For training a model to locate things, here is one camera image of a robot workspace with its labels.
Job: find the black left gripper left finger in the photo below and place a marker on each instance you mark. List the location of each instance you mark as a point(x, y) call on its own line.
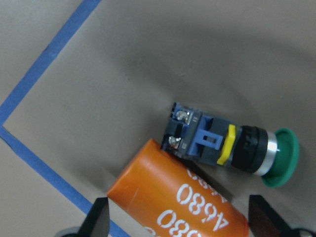
point(96, 223)

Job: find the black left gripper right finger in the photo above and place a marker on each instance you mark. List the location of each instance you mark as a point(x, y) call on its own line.
point(264, 221)

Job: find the green push button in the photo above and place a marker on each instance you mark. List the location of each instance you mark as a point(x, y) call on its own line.
point(192, 134)

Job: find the orange cylinder with label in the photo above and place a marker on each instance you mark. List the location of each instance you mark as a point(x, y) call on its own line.
point(170, 200)

